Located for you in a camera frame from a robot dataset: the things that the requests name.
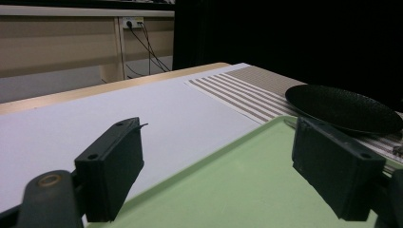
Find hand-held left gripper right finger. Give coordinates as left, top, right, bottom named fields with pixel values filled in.
left=291, top=116, right=387, bottom=222

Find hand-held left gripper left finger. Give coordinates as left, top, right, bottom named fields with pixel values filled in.
left=73, top=116, right=149, bottom=223

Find black round plate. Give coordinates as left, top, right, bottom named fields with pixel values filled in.
left=284, top=84, right=403, bottom=136

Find green plastic tray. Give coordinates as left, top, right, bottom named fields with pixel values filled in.
left=85, top=114, right=403, bottom=228

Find white foam board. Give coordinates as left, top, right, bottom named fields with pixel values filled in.
left=0, top=62, right=262, bottom=220

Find striped placemat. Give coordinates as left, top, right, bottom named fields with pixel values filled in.
left=183, top=65, right=403, bottom=164

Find beige wooden desk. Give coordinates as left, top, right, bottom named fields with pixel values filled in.
left=0, top=4, right=176, bottom=85

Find black curtain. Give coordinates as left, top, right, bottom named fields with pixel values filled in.
left=172, top=0, right=403, bottom=112

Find black power cables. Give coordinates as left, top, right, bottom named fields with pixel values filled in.
left=125, top=20, right=172, bottom=79

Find white wall socket strip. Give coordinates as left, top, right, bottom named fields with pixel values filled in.
left=121, top=15, right=144, bottom=29

